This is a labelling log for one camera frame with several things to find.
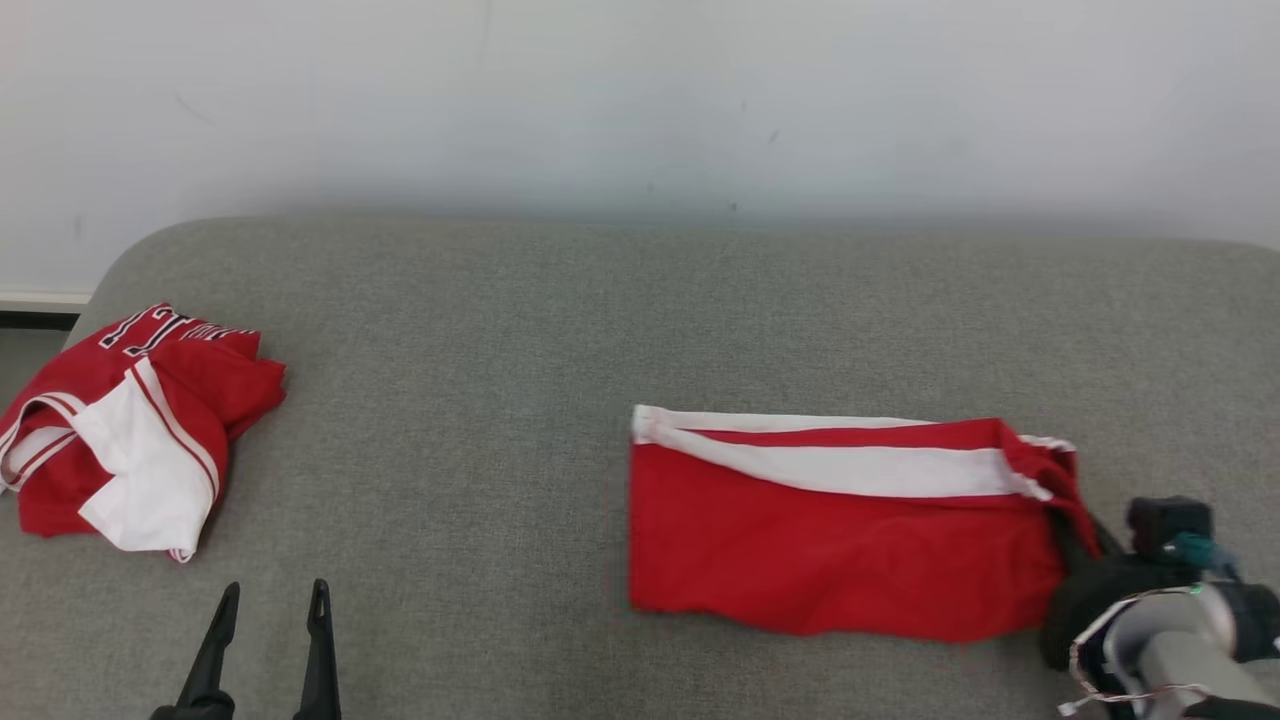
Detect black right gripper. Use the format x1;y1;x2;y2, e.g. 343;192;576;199
1040;515;1196;671

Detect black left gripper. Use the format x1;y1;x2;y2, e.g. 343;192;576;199
150;578;342;720

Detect red white lettered basketball jersey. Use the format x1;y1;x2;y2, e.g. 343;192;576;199
0;303;288;564

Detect red white-striped basketball shorts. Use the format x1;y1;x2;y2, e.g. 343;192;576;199
628;404;1103;644

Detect black cable with teal connector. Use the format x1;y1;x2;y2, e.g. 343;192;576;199
1172;533;1246;583

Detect wall baseboard strip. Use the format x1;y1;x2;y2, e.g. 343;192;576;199
0;288;93;331

